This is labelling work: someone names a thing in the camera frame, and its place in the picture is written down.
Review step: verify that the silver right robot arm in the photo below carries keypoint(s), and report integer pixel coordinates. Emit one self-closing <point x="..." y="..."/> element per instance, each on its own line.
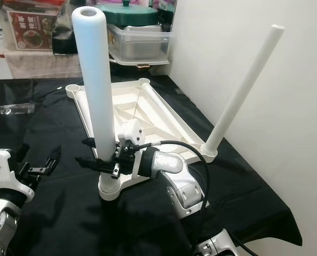
<point x="174" y="170"/>

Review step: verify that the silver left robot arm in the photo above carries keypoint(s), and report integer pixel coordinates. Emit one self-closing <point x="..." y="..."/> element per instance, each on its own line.
<point x="1" y="229"/>

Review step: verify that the white plastic table top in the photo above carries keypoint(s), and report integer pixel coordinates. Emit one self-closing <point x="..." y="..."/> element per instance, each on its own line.
<point x="126" y="114"/>

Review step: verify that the black tablecloth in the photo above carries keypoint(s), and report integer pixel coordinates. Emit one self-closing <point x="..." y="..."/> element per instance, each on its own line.
<point x="73" y="229"/>

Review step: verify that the beige cloth-covered bench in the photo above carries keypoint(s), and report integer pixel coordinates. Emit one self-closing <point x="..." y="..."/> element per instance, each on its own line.
<point x="35" y="64"/>

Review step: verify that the clear plastic storage box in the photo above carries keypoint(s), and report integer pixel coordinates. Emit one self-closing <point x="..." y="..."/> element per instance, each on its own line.
<point x="139" y="45"/>

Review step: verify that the glossy black bag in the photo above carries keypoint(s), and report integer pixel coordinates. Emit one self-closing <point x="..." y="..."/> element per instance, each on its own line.
<point x="65" y="32"/>

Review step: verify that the red food-print box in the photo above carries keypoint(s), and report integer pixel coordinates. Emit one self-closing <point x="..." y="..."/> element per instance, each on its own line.
<point x="30" y="32"/>

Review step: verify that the clear bin with orange lid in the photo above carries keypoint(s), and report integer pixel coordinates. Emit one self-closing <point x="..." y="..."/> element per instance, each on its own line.
<point x="1" y="21"/>

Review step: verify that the green pot lid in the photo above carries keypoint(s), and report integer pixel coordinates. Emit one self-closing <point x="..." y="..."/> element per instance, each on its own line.
<point x="131" y="17"/>

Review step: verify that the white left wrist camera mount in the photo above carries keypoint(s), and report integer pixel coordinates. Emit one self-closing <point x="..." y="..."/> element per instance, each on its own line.
<point x="3" y="170"/>

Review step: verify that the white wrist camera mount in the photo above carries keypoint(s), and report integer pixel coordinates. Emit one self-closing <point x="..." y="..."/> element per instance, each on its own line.
<point x="3" y="170"/>
<point x="131" y="130"/>

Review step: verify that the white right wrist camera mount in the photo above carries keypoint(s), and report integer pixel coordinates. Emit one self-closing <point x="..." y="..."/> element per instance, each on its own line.
<point x="131" y="130"/>

